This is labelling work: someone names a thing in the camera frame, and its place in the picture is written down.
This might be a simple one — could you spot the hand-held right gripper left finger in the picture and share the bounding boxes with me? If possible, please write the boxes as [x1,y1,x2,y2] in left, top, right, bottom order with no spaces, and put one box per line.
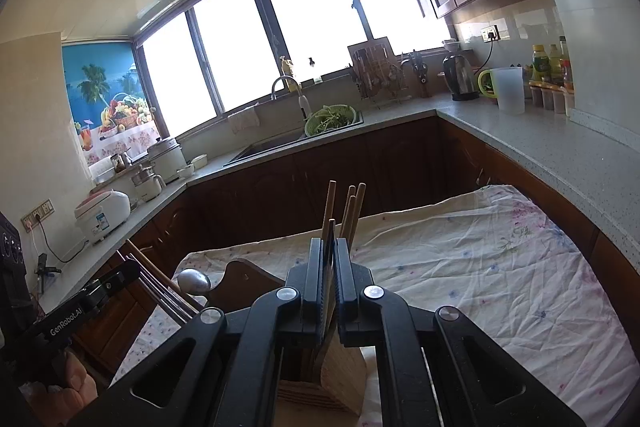
[70,237,326,427]

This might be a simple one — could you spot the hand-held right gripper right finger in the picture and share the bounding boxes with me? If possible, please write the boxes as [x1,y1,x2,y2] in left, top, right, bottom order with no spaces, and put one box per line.
[334,237,587,427]

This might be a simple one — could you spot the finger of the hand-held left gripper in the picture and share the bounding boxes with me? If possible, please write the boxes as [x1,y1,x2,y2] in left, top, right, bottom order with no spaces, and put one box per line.
[93,258,142,304]

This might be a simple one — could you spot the metal spoon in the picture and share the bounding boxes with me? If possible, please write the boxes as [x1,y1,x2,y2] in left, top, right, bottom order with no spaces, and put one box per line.
[176,268,213,297]

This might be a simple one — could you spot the wooden utensil holder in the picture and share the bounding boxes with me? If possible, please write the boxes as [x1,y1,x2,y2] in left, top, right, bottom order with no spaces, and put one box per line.
[202,258,368,417]

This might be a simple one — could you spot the person's left hand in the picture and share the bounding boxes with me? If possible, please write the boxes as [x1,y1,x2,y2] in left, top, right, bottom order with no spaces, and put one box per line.
[17,352,99,427]

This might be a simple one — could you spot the small black tripod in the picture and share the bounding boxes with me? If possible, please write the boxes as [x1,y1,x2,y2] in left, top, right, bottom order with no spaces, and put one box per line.
[34,252,63,294]

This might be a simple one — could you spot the white rice cooker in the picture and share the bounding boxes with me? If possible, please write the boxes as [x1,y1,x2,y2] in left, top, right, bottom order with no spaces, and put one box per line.
[74,188,132,244]

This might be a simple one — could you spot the small white electric pot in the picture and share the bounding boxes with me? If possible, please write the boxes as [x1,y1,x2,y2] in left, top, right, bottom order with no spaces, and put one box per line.
[130,164,167,202]

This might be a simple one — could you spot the white steamer pot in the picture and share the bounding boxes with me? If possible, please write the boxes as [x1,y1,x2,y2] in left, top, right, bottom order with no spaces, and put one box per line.
[147,137,187,184]

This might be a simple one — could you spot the wooden base cabinets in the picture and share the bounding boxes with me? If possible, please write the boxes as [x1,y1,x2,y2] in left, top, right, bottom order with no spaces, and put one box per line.
[50,112,640,378]

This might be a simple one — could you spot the kitchen sink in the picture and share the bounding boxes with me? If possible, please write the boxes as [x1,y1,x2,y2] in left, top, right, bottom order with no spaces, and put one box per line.
[223,109,365,166]

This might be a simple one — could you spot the floral white tablecloth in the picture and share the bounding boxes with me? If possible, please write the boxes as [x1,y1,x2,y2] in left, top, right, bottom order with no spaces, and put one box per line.
[107,184,632,427]

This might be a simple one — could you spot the green colander with vegetables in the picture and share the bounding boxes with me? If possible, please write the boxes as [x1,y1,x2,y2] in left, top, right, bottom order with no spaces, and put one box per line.
[304,104,357,138]

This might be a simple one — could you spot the white dish cloth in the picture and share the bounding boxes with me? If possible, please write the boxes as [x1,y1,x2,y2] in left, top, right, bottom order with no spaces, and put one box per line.
[227,107,261,132]

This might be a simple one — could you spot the metal kitchen faucet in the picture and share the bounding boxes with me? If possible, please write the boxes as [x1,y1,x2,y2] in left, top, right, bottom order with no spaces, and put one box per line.
[271,76,312,120]

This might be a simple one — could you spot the palm tree fruit poster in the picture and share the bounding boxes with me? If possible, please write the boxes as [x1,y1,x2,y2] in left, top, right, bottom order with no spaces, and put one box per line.
[61,43,161,168]

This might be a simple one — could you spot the metal dish rack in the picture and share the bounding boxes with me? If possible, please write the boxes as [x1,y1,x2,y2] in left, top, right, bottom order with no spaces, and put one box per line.
[352,57,408,100]

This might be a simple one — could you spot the yellow dish soap bottle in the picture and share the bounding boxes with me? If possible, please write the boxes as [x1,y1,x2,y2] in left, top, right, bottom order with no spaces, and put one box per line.
[280,56,296,92]

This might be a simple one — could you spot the steel electric kettle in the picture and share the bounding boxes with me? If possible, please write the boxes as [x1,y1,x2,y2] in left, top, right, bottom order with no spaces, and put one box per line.
[442,53,481,102]

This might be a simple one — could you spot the kitchen window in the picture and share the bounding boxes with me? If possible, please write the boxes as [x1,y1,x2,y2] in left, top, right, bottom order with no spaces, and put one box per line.
[132,0,451,138]

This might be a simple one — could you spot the green mug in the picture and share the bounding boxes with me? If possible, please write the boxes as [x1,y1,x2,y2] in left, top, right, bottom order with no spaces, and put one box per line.
[477,69,498,100]

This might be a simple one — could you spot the white plastic pitcher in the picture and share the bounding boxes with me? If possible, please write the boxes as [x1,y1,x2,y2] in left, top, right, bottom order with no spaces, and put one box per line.
[492,66,526,115]

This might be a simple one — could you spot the seasoning jar set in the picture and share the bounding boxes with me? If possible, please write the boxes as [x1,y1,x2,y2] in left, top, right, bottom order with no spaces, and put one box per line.
[529,79,576,116]

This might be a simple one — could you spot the yellow green drink bottle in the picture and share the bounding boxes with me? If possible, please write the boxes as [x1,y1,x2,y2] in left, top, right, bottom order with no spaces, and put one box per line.
[530,44,551,85]

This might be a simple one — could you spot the yellow oil bottle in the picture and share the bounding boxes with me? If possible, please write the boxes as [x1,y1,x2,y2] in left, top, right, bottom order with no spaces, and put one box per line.
[547,44,566,88]

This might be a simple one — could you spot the red cap bottle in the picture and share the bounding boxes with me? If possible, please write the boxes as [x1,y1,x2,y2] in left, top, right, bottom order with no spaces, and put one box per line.
[560,36,575,92]

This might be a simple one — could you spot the black power cable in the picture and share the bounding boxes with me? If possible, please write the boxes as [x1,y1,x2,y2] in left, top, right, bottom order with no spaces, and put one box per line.
[36,219,88,260]

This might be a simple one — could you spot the wall power socket strip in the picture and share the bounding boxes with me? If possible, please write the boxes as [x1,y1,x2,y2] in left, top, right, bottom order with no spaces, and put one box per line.
[21,198,54,233]

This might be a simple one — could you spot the kettle power cable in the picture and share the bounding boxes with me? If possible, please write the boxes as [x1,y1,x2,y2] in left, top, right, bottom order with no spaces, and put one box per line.
[472,39,493,72]

